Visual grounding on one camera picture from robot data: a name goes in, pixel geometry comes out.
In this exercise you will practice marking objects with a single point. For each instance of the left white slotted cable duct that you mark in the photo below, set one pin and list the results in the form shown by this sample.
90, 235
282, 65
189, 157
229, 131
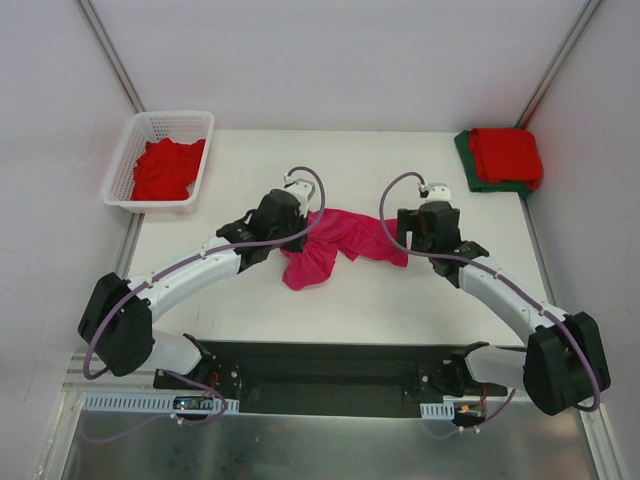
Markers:
158, 403

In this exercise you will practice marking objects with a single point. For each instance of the white plastic laundry basket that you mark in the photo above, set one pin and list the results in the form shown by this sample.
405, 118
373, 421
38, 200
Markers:
180, 126

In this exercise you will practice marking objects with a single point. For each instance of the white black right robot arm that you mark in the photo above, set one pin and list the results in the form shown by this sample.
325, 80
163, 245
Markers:
563, 363

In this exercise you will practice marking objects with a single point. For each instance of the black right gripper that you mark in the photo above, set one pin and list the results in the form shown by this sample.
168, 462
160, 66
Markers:
407, 232

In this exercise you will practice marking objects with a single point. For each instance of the white slotted cable duct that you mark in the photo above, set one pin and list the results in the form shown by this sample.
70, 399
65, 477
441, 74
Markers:
444, 411
158, 403

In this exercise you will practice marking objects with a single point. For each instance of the folded red t shirt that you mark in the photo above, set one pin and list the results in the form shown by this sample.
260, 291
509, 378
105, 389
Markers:
506, 154

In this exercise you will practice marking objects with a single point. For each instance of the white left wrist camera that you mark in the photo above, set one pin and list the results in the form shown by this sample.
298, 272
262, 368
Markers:
303, 190

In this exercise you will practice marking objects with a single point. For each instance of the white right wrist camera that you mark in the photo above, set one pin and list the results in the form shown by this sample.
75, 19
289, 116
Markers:
434, 192

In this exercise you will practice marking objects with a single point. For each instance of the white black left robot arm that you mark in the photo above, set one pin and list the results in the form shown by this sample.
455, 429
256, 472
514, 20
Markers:
118, 322

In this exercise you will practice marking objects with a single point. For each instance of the crumpled red t shirt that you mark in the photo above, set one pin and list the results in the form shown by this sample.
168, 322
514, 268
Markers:
165, 170

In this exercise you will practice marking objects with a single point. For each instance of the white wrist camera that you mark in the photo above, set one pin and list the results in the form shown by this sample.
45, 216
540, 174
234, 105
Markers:
434, 192
303, 190

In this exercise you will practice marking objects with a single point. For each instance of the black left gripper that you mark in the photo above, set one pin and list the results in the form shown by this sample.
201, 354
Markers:
296, 240

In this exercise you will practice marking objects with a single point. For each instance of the folded green t shirt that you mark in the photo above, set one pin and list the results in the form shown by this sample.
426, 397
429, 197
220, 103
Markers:
475, 184

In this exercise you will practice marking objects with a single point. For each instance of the right white slotted cable duct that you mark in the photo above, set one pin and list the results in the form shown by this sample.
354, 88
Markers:
444, 411

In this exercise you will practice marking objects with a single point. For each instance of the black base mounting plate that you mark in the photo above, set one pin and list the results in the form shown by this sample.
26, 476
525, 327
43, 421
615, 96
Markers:
357, 380

